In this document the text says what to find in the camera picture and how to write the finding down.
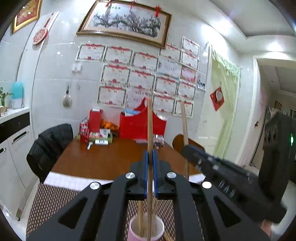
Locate person's right hand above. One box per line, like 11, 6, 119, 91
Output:
260, 219, 278, 240

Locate brown wooden chair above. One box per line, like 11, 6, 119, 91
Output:
173, 134, 205, 154

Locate pink cylindrical cup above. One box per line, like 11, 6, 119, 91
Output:
127, 214, 165, 241

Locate clear packaged items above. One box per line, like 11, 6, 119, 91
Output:
153, 135, 165, 149

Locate brown polka dot placemat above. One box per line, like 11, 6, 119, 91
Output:
28, 176, 203, 240

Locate red diamond door decoration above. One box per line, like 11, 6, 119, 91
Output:
210, 87, 224, 111

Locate red gift bag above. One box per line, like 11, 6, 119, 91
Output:
119, 98, 167, 140

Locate white small device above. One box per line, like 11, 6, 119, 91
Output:
95, 139, 109, 145

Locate green tray with items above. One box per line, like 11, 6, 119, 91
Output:
80, 132, 113, 143

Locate green door curtain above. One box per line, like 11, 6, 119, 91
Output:
206, 49, 240, 158

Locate black jacket on chair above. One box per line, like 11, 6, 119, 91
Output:
27, 123, 74, 183

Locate red cola can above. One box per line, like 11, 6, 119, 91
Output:
79, 123, 89, 143

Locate white black sideboard cabinet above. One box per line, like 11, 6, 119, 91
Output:
1, 108, 37, 220

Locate red tall box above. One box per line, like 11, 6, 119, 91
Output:
88, 108, 103, 133

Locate hanging round brush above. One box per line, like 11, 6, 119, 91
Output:
62, 85, 72, 108

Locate plum blossom framed painting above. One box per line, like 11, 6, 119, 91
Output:
76, 1, 171, 49

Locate light blue humidifier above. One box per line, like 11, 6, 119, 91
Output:
11, 82, 25, 109

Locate small green potted plant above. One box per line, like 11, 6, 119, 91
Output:
0, 87, 13, 117

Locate gold framed red picture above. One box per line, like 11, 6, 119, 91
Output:
11, 0, 42, 34

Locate round red wall ornament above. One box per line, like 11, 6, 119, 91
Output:
32, 18, 51, 45

